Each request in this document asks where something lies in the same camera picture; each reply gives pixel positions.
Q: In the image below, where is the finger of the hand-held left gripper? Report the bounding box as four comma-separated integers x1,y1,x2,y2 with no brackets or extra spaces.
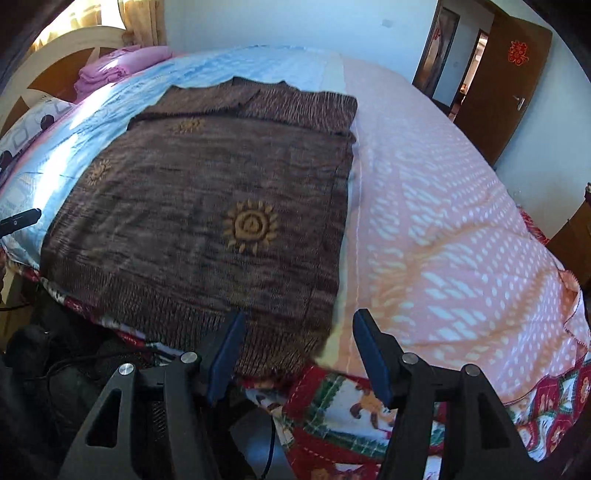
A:
0,209,42,232

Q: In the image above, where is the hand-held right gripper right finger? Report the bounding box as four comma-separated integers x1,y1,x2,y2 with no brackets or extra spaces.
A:
352,308,539,480

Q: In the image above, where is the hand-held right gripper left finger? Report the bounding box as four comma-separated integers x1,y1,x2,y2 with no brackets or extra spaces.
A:
58,310,247,480

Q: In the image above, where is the brown knit sweater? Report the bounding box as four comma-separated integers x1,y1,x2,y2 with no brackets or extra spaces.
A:
39,76,358,379

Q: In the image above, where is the red printed blanket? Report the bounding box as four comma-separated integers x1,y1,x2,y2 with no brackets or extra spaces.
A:
21,205,591,480

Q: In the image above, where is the patterned pillow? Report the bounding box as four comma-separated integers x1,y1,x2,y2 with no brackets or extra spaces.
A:
0,95,77,185

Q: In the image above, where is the blue pink dotted bed sheet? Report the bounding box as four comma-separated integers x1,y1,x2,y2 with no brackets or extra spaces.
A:
0,44,591,407

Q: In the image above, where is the wooden headboard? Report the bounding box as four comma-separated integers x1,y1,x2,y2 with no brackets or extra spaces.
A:
0,25,127,139

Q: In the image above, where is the pink pillow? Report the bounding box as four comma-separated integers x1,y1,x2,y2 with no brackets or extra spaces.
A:
74,45,174,104

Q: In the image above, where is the yellow curtain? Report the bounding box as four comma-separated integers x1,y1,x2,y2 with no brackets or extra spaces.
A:
34,0,167,51

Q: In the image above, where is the wooden dresser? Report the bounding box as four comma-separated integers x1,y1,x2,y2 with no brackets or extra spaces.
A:
547,185,591,296

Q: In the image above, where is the brown wooden door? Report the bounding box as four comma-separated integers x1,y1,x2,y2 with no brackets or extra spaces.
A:
455,11,553,167

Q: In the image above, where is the black cable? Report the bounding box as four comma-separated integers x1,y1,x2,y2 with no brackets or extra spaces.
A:
259,411,279,480

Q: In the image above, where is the brown door frame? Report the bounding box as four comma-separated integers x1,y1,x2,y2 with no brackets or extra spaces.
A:
412,0,497,125

